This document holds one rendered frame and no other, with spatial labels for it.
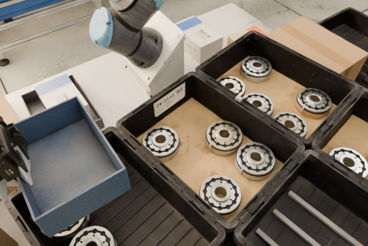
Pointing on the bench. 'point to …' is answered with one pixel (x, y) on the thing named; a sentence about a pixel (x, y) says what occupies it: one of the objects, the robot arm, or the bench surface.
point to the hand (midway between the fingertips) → (18, 176)
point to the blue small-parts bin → (68, 166)
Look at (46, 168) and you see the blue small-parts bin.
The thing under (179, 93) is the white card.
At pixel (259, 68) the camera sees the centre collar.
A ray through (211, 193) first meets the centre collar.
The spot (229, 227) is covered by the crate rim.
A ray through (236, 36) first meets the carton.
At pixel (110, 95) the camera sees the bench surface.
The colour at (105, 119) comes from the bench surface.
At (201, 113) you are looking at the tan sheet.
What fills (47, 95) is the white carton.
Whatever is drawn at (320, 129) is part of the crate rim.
